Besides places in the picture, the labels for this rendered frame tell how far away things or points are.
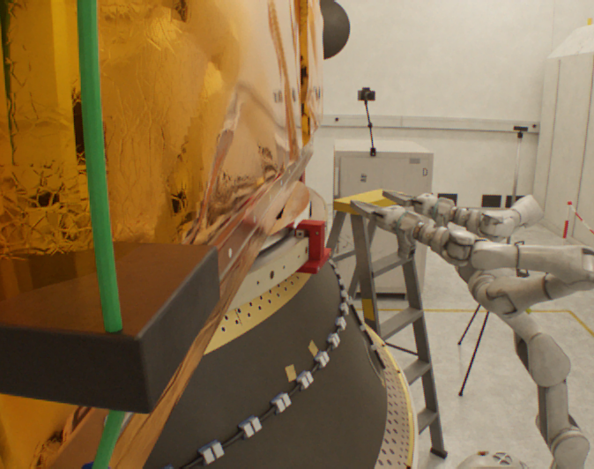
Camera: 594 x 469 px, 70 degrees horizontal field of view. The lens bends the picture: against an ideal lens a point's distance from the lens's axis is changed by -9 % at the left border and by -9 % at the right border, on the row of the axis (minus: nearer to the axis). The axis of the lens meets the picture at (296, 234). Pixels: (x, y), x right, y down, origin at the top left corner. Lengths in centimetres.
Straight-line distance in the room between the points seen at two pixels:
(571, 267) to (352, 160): 331
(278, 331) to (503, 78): 824
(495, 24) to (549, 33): 100
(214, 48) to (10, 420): 25
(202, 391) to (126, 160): 55
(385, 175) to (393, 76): 418
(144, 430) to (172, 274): 17
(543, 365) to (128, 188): 174
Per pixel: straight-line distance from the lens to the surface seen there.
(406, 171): 445
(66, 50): 20
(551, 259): 128
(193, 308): 20
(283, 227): 90
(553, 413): 208
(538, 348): 182
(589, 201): 735
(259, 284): 78
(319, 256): 95
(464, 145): 871
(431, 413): 281
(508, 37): 896
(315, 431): 91
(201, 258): 22
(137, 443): 34
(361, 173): 441
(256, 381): 81
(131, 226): 23
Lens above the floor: 199
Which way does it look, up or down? 16 degrees down
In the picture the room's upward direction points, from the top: straight up
